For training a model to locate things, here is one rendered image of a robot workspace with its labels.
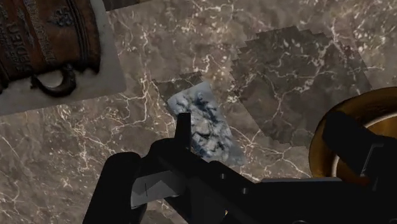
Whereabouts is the golden brown round plate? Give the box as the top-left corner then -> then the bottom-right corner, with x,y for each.
308,87 -> 397,187

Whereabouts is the grey flat mat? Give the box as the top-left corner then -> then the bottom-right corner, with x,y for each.
0,0 -> 127,116

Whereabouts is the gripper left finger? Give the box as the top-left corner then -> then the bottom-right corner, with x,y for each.
82,112 -> 255,224

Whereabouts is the blue and white patterned card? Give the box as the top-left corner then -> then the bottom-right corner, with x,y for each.
167,81 -> 247,166

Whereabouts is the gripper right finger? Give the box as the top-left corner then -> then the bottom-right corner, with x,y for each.
321,111 -> 397,187

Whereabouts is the brown embossed bell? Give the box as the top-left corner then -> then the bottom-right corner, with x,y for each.
0,0 -> 102,98

